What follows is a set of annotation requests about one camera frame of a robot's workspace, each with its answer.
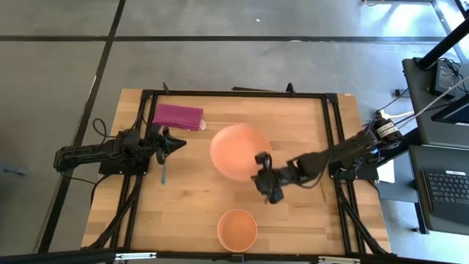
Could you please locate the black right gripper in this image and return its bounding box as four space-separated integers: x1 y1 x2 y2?
251 151 289 194

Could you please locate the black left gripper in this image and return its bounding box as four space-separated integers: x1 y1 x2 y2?
149 123 188 166

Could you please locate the orange plate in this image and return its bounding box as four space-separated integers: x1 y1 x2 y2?
210 123 273 183

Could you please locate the teal spoon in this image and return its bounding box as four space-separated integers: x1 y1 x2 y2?
160 155 168 186

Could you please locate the orange bowl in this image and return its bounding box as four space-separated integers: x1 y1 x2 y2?
216 208 259 253

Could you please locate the purple folded napkin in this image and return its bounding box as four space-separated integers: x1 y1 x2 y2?
152 103 204 132

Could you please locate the white paper sheet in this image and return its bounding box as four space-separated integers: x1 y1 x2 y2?
376 159 396 184

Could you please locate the white power strip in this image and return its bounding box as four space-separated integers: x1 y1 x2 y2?
376 109 416 121

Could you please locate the grey desk with keyboard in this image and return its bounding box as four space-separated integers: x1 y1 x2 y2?
407 144 469 236

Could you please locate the black bar with silver brackets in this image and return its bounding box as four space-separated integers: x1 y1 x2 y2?
0 248 469 264

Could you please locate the grey desk with adapter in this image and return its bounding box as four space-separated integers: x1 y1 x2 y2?
402 57 469 148

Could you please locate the black laptop keyboard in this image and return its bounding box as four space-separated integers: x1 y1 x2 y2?
422 169 469 225

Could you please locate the black monitor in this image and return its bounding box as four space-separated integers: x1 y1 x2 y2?
431 94 469 126

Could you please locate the black power adapter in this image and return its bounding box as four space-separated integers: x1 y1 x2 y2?
431 60 459 97

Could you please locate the black diagonal pole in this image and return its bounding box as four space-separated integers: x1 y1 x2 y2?
417 18 469 70

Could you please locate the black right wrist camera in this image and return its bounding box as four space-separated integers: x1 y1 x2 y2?
268 186 285 205

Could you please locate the black metal table frame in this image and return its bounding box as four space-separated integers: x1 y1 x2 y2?
82 82 393 257

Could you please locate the white cable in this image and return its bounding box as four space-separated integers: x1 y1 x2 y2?
397 76 469 130

